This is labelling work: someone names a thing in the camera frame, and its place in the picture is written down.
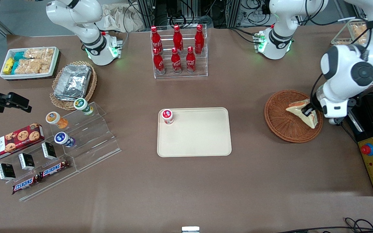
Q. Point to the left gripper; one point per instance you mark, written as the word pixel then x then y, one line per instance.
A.
pixel 310 108

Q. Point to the triangular sandwich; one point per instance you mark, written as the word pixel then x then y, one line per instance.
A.
pixel 298 108

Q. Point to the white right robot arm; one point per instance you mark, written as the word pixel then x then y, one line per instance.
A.
pixel 89 38

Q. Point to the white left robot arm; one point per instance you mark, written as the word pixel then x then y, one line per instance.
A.
pixel 348 71

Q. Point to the brown round wicker basket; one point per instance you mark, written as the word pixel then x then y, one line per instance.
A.
pixel 280 121

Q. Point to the light woven wicker basket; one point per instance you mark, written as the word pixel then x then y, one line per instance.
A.
pixel 91 89

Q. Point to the beige plastic tray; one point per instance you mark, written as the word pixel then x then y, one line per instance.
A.
pixel 196 136

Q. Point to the red Walkers cookie box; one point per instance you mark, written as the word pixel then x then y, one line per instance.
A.
pixel 11 142

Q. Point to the teal snack packet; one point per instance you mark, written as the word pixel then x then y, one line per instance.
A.
pixel 19 56
pixel 15 67

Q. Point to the yellow snack packet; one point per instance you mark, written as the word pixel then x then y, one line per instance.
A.
pixel 8 65

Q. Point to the clear bag rice crackers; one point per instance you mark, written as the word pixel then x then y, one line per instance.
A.
pixel 32 66
pixel 39 53

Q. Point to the orange lid yogurt cup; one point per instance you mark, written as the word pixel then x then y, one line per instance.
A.
pixel 54 118

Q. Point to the small black box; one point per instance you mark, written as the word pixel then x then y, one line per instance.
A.
pixel 6 171
pixel 49 150
pixel 27 161

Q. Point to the blue lid yogurt cup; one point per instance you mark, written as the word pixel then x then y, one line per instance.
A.
pixel 62 138

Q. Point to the white rectangular snack bin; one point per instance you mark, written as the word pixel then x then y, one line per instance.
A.
pixel 55 61

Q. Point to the stacked aluminium foil containers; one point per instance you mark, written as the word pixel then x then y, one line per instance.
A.
pixel 73 81

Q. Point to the green lid yogurt cup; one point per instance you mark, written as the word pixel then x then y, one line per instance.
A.
pixel 81 105

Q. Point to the Snickers chocolate bar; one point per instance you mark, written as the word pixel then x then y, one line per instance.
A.
pixel 24 184
pixel 53 169

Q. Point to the packed rice cracker snack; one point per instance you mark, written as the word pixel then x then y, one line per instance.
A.
pixel 358 32

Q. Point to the clear acrylic stepped display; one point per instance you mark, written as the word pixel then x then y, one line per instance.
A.
pixel 96 142

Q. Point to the clear acrylic bottle rack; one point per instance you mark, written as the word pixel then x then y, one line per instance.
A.
pixel 202 66

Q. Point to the red cola bottle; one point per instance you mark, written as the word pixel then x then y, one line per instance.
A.
pixel 156 40
pixel 177 38
pixel 159 63
pixel 190 61
pixel 199 40
pixel 175 62

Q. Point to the beige cloth bag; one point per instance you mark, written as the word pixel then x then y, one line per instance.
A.
pixel 118 17

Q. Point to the red lid yogurt cup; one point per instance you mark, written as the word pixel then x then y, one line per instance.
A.
pixel 167 116

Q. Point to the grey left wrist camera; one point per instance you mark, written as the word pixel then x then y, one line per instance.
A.
pixel 337 121

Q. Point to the aluminium frame equipment rack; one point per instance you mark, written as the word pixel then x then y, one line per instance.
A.
pixel 160 13

